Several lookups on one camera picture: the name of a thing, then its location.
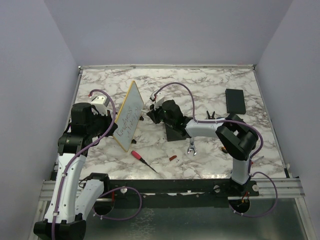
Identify black rectangular box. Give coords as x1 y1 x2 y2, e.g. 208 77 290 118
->
225 88 246 115

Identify red handled screwdriver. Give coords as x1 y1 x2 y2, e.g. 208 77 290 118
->
131 150 157 173

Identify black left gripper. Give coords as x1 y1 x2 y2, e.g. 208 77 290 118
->
88 108 119 137

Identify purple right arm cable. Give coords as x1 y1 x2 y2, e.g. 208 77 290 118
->
152 82 279 217

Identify red marker cap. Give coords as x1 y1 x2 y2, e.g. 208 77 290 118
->
169 155 177 161

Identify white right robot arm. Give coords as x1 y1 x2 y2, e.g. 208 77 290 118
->
147 100 259 196

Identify black flat rectangular pad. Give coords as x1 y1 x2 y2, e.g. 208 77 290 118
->
165 125 189 142

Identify yellow utility knife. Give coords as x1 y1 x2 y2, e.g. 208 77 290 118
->
221 147 228 153

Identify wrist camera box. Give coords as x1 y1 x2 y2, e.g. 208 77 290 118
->
91 95 110 116
149 90 165 110

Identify yellow framed whiteboard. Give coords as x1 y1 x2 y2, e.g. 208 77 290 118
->
113 80 144 152

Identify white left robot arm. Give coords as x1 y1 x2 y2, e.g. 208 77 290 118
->
33 96 118 240

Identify black front mounting rail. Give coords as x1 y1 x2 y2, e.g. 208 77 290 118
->
81 172 251 210

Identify silver open-end wrench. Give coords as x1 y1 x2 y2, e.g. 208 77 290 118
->
187 138 197 156

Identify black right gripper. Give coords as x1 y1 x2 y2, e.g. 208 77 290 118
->
147 101 175 128

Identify black handled pliers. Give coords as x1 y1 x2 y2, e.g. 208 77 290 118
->
206 110 216 120

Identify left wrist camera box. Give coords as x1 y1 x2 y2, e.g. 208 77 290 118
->
91 95 110 116

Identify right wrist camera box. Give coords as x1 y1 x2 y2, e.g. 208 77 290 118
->
149 90 165 110

